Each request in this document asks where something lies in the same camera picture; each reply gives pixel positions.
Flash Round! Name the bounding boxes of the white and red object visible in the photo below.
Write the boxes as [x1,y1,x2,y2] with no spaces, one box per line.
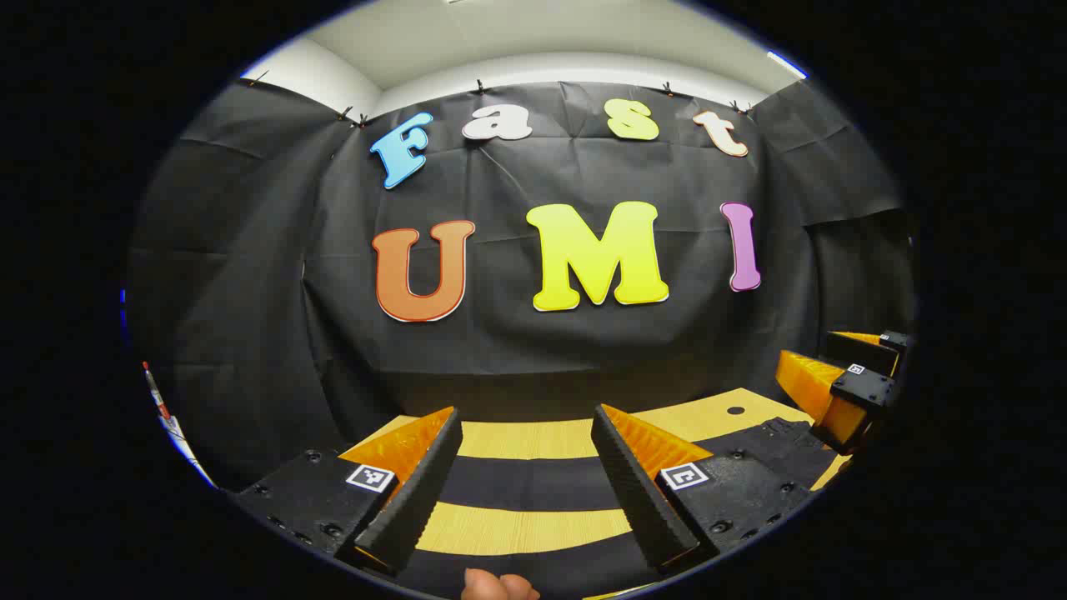
[140,361,219,489]

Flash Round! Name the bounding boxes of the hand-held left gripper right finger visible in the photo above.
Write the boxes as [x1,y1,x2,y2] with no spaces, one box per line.
[590,404,814,574]

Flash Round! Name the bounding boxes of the ceiling light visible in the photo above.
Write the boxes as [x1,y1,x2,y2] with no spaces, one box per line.
[765,50,809,81]

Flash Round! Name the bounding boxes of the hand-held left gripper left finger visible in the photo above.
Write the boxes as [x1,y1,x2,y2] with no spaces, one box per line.
[227,407,464,578]

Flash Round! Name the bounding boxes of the black backdrop cloth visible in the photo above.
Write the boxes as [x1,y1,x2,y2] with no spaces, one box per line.
[125,79,918,493]

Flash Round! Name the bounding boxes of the dark grey jeans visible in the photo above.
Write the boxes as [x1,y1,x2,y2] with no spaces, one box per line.
[396,417,839,598]

